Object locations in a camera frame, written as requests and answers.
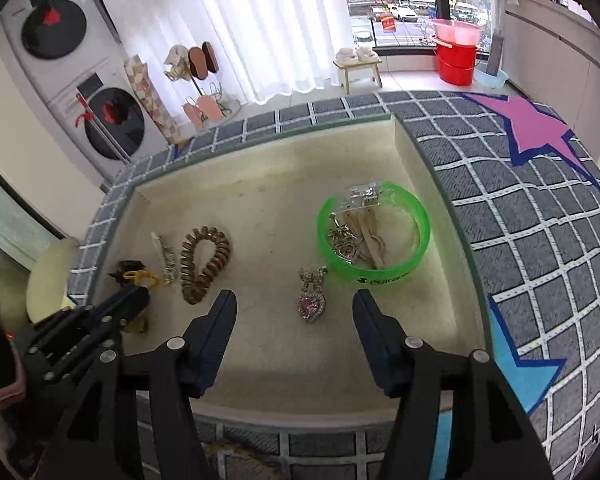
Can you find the silver metal hair clips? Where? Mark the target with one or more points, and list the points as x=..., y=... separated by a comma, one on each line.
x=164, y=260

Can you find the pink basin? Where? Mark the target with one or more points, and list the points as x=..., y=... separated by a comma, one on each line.
x=455, y=31

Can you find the teal jewelry tray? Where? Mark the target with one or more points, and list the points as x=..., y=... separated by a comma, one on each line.
x=260, y=200

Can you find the white slippers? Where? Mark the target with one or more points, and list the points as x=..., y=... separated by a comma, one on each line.
x=355, y=54

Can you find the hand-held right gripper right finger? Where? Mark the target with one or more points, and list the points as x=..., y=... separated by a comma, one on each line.
x=375, y=340

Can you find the checked patterned paper roll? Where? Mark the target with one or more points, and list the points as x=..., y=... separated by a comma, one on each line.
x=150, y=95

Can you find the white low cabinet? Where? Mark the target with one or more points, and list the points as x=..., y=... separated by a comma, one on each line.
x=555, y=40

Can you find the light blue basin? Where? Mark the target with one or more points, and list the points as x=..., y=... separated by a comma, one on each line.
x=495, y=81

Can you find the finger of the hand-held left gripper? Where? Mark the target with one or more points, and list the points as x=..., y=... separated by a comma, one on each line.
x=125, y=302

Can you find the white sheer curtain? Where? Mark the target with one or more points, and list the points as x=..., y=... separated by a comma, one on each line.
x=260, y=20

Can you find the wooden hair clips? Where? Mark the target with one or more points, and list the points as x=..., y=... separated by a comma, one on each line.
x=367, y=235

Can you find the red bucket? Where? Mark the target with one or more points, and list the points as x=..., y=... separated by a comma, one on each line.
x=455, y=67

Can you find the white washing machine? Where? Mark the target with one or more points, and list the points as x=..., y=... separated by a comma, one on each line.
x=115, y=120

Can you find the grey green curtain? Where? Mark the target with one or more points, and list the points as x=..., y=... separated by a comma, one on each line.
x=5, y=220

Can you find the small wooden stool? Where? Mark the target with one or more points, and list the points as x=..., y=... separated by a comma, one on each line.
x=357, y=71

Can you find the slipper rack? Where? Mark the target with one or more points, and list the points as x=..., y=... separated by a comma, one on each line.
x=200, y=70

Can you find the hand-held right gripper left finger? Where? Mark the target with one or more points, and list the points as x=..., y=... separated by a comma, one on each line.
x=215, y=340

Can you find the black claw hair clip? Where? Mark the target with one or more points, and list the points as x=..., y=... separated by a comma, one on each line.
x=125, y=266

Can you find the white tumble dryer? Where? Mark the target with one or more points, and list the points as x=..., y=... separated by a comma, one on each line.
x=55, y=25

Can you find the red mop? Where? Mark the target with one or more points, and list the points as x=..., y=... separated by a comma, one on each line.
x=87, y=115

